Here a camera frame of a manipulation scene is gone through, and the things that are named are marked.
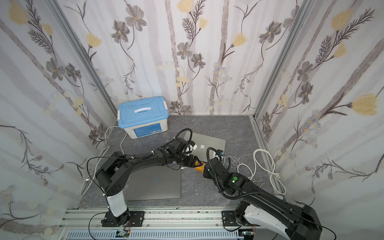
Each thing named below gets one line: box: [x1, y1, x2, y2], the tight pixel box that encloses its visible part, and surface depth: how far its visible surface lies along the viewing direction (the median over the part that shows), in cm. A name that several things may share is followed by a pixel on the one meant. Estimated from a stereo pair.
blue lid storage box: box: [117, 96, 169, 140], surface depth 101 cm
